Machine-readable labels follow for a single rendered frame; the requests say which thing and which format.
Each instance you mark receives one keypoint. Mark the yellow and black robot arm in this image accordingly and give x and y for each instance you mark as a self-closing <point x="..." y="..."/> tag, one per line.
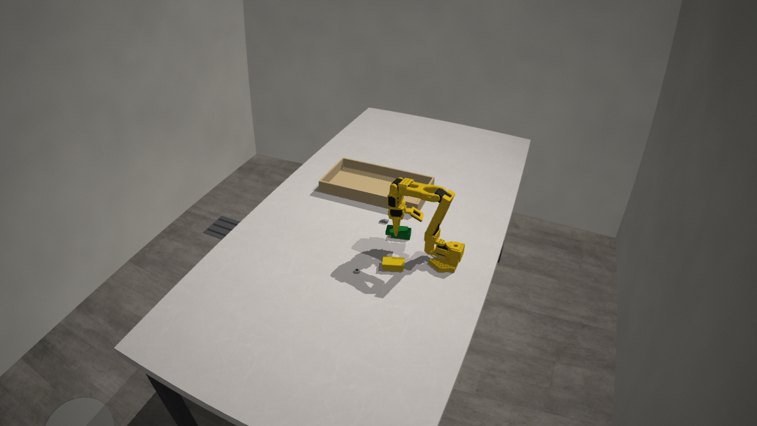
<point x="432" y="193"/>

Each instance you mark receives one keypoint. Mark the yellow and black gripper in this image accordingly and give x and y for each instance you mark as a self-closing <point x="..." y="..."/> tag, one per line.
<point x="395" y="215"/>

